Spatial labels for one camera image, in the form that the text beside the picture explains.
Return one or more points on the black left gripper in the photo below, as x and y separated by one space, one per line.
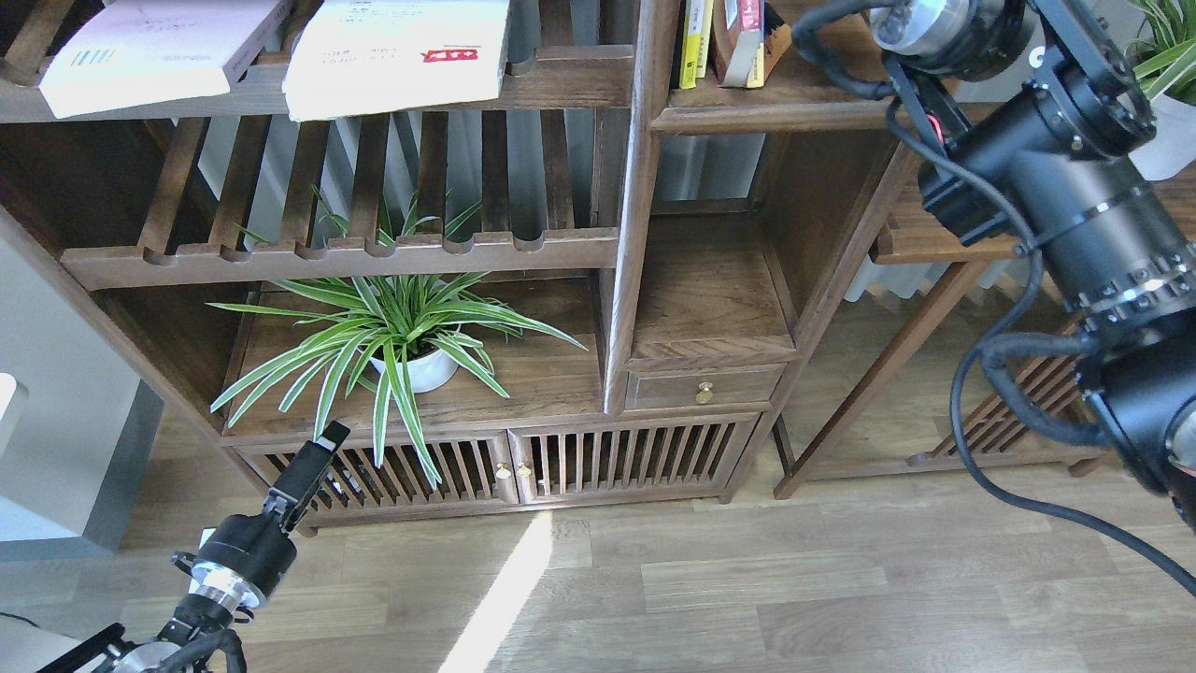
288 498

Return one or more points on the white book red stamp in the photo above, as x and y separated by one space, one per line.
362 57

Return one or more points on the red planet cover book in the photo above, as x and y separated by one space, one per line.
749 39

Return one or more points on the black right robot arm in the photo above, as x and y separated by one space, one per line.
1025 114

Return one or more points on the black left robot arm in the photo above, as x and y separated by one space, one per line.
234 573

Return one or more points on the spider plant white pot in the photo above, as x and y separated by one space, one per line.
1164 63
373 331

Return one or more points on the left slatted cabinet door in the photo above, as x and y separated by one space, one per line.
476 478

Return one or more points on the slatted cabinet door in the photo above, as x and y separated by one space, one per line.
629 461
476 478

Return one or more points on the grey white cabinet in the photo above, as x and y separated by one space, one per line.
76 452

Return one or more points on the dark wooden bookshelf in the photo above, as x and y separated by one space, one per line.
665 230

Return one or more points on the right slatted cabinet door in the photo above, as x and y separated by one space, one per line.
629 461

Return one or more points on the small wooden drawer brass knob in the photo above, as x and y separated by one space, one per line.
695 387

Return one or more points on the pale pink white book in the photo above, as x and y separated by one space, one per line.
145 52

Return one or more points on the yellow upright book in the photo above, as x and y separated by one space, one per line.
691 31

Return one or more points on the cream thin upright book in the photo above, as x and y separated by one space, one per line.
705 39

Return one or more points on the dark wooden side table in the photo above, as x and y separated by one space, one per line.
870 422

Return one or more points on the right spider plant white pot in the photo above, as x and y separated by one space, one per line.
1164 63

